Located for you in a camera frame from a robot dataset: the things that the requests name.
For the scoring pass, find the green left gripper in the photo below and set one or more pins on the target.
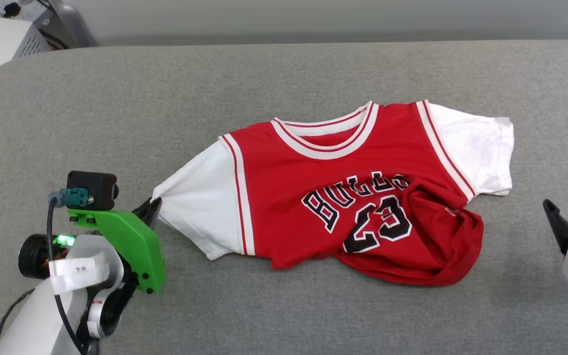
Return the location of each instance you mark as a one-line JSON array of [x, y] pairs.
[[131, 241]]

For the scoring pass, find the red white basketball jersey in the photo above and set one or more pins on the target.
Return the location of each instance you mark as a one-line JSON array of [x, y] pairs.
[[313, 197]]

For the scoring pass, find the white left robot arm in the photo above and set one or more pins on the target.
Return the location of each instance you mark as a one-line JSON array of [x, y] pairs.
[[32, 320]]

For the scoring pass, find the white paper label strip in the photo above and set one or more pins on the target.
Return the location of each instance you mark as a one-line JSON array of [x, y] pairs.
[[79, 270]]

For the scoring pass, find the grey fabric sofa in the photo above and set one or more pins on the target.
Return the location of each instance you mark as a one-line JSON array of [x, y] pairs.
[[264, 74]]

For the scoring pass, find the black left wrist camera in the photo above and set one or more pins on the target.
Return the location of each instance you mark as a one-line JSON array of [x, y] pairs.
[[91, 187]]

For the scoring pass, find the grey partition post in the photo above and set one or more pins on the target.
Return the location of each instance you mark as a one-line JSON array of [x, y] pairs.
[[74, 24]]

